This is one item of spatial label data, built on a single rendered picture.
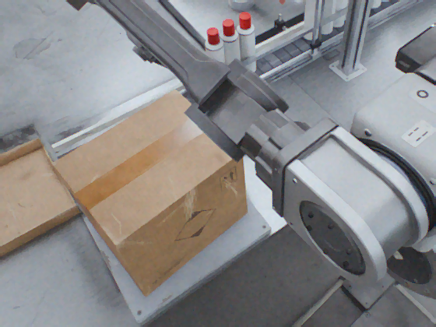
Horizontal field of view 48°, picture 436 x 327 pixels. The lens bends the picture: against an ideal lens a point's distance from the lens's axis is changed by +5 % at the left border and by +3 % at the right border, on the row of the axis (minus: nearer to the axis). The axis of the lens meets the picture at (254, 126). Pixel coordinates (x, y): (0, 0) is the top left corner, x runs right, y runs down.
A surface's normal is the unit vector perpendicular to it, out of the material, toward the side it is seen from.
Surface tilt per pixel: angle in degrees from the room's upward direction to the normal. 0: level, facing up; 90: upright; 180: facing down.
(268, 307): 0
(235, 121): 24
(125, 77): 0
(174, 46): 28
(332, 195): 0
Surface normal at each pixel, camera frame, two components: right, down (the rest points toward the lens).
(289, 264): -0.03, -0.62
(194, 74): -0.14, -0.18
